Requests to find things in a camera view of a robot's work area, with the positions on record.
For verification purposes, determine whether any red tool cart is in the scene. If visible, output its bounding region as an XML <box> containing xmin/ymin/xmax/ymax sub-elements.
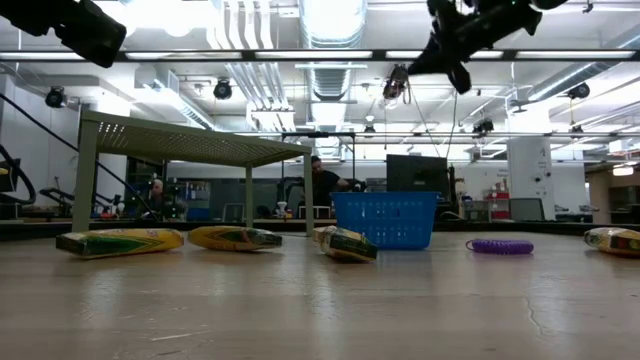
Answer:
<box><xmin>482</xmin><ymin>188</ymin><xmax>511</xmax><ymax>221</ymax></box>

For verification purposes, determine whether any thick black cable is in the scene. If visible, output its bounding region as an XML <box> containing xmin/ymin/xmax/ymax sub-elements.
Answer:
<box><xmin>0</xmin><ymin>143</ymin><xmax>37</xmax><ymax>205</ymax></box>

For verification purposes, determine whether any black beam with light strips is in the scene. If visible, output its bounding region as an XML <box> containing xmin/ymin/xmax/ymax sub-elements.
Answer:
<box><xmin>0</xmin><ymin>48</ymin><xmax>640</xmax><ymax>63</ymax></box>

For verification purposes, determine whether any thin black cable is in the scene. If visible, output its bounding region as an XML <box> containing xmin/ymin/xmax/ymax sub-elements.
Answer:
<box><xmin>0</xmin><ymin>92</ymin><xmax>151</xmax><ymax>216</ymax></box>

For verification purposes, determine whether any blue plastic basket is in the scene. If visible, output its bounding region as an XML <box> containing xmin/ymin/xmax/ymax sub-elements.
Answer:
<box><xmin>329</xmin><ymin>191</ymin><xmax>442</xmax><ymax>251</ymax></box>

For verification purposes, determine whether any person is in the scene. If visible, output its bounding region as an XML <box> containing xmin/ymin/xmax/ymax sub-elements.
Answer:
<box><xmin>141</xmin><ymin>178</ymin><xmax>189</xmax><ymax>222</ymax></box>
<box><xmin>298</xmin><ymin>154</ymin><xmax>351</xmax><ymax>221</ymax></box>

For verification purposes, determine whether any green perforated metal shelf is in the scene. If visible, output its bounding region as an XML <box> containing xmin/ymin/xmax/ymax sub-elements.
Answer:
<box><xmin>71</xmin><ymin>109</ymin><xmax>315</xmax><ymax>237</ymax></box>

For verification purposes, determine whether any yellow snack bag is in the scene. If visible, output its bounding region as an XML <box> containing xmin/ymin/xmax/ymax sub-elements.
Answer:
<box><xmin>312</xmin><ymin>225</ymin><xmax>380</xmax><ymax>264</ymax></box>

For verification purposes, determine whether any purple coil keychain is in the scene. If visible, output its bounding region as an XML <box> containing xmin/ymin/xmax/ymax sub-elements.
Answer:
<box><xmin>464</xmin><ymin>237</ymin><xmax>535</xmax><ymax>256</ymax></box>

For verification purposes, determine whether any silver ventilation duct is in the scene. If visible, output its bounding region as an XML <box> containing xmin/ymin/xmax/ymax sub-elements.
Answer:
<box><xmin>298</xmin><ymin>0</ymin><xmax>370</xmax><ymax>101</ymax></box>

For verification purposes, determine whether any white column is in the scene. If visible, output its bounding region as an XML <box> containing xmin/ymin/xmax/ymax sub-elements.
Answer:
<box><xmin>507</xmin><ymin>137</ymin><xmax>556</xmax><ymax>221</ymax></box>

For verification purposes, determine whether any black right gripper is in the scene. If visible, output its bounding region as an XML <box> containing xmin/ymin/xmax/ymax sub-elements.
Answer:
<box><xmin>408</xmin><ymin>0</ymin><xmax>544</xmax><ymax>96</ymax></box>

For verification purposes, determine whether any black computer monitor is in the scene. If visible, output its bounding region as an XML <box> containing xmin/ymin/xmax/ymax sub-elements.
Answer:
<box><xmin>385</xmin><ymin>154</ymin><xmax>450</xmax><ymax>194</ymax></box>

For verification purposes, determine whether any black aluminium table frame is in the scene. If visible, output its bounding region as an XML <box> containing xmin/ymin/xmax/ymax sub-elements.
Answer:
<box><xmin>0</xmin><ymin>218</ymin><xmax>640</xmax><ymax>239</ymax></box>

